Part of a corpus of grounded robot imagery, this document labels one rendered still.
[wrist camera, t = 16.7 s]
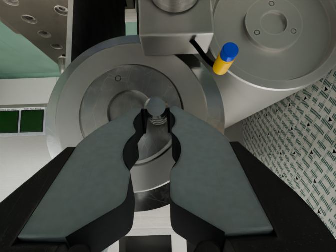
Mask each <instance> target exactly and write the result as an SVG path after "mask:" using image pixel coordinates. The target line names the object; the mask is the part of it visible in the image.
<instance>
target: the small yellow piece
mask: <svg viewBox="0 0 336 252"><path fill-rule="evenodd" d="M189 42H190V43H191V44H192V45H193V46H194V47H195V49H196V50H197V52H198V53H199V54H200V56H201V57H202V58H203V59H204V61H205V62H206V63H207V64H208V65H209V66H211V67H212V68H213V71H214V72H215V73H216V74H217V75H224V74H225V73H226V72H227V71H228V69H229V68H230V66H231V65H232V63H233V62H234V60H235V58H236V56H237V55H238V53H239V48H238V46H237V45H236V44H235V43H232V42H229V43H226V44H225V45H224V46H223V48H222V50H221V51H220V53H219V55H218V57H217V59H216V61H215V62H213V61H212V60H211V59H210V58H209V57H208V56H207V55H206V54H205V52H204V51H203V50H202V48H201V47H200V46H199V44H198V43H197V42H196V41H195V40H193V39H192V40H190V41H189Z"/></svg>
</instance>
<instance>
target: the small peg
mask: <svg viewBox="0 0 336 252"><path fill-rule="evenodd" d="M167 108H169V106H168V103H167V101H166V100H165V99H164V98H162V97H160V96H153V97H151V98H149V99H148V100H147V101H146V103H145V106H144V109H145V113H146V114H147V116H148V118H149V120H150V122H151V123H152V124H153V125H155V126H162V125H164V124H165V123H166V122H167V121H168V113H167Z"/></svg>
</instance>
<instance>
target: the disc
mask: <svg viewBox="0 0 336 252"><path fill-rule="evenodd" d="M122 44H141V40H140V36H139V35H127V36H121V37H116V38H112V39H109V40H106V41H103V42H101V43H99V44H97V45H95V46H93V47H91V48H89V49H88V50H86V51H85V52H83V53H82V54H81V55H80V56H78V57H77V58H76V59H75V60H74V61H73V62H72V63H71V64H70V65H69V66H68V67H67V68H66V69H65V71H64V72H63V73H62V75H61V76H60V78H59V79H58V81H57V83H56V85H55V86H54V88H53V91H52V93H51V96H50V98H49V102H48V106H47V110H46V117H45V134H46V141H47V146H48V150H49V153H50V156H51V158H52V160H53V159H54V158H55V157H56V156H57V155H59V154H60V153H61V152H62V149H61V146H60V143H59V140H58V136H57V130H56V111H57V105H58V101H59V97H60V95H61V92H62V90H63V87H64V85H65V84H66V82H67V80H68V79H69V77H70V76H71V74H72V73H73V72H74V71H75V70H76V68H77V67H78V66H79V65H80V64H82V63H83V62H84V61H85V60H87V59H88V58H89V57H91V56H92V55H94V54H96V53H98V52H100V51H102V50H104V49H107V48H110V47H113V46H117V45H122ZM174 55H175V56H177V57H178V58H180V59H181V60H182V61H183V62H184V63H186V64H187V65H188V66H189V68H190V69H191V70H192V71H193V72H194V74H195V75H196V77H197V78H198V80H199V82H200V84H201V86H202V88H203V91H204V94H205V97H206V101H207V108H208V124H210V125H211V126H213V127H214V128H216V129H217V130H218V131H220V132H221V133H222V134H223V135H224V133H225V110H224V104H223V100H222V96H221V93H220V90H219V88H218V86H217V84H216V82H215V80H214V78H213V76H212V75H211V73H210V72H209V70H208V69H207V68H206V67H205V65H204V64H203V63H202V62H201V61H200V60H199V59H198V58H197V57H196V56H194V55H193V54H174ZM171 147H172V145H171V146H170V147H169V148H168V150H169V149H170V148H171ZM168 150H167V151H168ZM167 151H165V152H164V153H163V154H162V155H164V154H165V153H166V152H167ZM162 155H160V156H159V157H157V158H155V159H153V160H151V161H148V162H144V163H139V164H135V165H134V166H137V165H144V164H147V163H150V162H152V161H155V160H156V159H158V158H160V157H161V156H162ZM134 196H135V210H134V212H145V211H151V210H155V209H159V208H162V207H165V206H167V205H170V182H169V183H167V184H165V185H163V186H161V187H158V188H156V189H153V190H149V191H144V192H137V193H134Z"/></svg>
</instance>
